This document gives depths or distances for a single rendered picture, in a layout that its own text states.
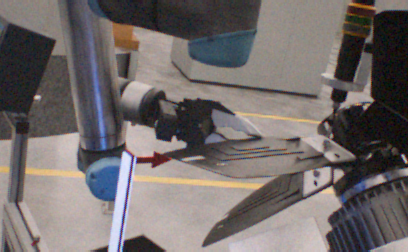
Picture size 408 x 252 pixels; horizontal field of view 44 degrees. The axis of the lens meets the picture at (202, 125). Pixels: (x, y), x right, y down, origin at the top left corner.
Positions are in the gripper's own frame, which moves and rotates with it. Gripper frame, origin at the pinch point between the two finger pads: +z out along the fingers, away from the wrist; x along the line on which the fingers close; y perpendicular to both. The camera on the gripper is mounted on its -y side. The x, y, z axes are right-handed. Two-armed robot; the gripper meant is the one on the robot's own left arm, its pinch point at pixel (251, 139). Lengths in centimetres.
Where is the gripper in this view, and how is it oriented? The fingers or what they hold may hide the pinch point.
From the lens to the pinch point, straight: 84.6
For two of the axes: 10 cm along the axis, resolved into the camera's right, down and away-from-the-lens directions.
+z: 9.1, 2.7, -3.2
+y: 3.5, -1.0, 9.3
